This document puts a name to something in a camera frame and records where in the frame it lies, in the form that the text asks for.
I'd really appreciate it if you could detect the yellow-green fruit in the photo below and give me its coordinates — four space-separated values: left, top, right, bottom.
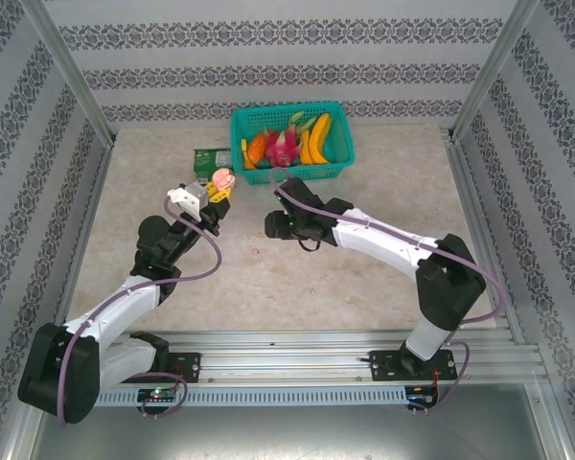
288 110 317 130

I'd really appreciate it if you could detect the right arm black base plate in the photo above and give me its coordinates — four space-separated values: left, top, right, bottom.
369 349 457 382

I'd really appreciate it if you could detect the green snack packet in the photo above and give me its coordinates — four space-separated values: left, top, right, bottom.
193 147 235 186

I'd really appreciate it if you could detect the large yellow banana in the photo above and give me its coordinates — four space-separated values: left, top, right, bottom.
300 128 331 167

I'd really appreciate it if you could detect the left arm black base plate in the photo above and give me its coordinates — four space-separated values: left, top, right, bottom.
162 352 202 384

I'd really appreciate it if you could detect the small yellow banana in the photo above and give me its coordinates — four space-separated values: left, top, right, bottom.
240 138 258 171

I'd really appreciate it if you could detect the orange fruit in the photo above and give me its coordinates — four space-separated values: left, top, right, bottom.
246 133 268 164

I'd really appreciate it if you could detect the aluminium side rail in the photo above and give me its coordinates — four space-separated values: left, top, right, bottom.
441 126 527 345
46 141 117 350

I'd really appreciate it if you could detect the teal plastic basket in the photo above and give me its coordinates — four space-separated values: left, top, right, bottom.
229 102 357 187

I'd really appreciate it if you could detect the slotted grey cable duct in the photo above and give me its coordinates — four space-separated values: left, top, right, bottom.
95 386 409 408

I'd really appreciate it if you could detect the pink dragon fruit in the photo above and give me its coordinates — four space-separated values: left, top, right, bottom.
262 125 304 168

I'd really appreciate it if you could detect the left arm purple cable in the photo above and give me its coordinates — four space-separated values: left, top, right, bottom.
56 195 221 426

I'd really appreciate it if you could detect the pink earbud charging case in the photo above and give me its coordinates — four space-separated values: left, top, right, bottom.
211 167 238 192

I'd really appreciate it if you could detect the aluminium mounting rail beam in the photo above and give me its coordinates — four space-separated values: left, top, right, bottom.
26 329 543 384

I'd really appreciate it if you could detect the grey sheet metal panel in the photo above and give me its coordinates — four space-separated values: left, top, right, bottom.
28 382 569 460

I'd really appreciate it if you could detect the aluminium frame post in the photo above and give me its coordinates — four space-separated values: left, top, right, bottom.
17 0 117 145
448 0 541 141

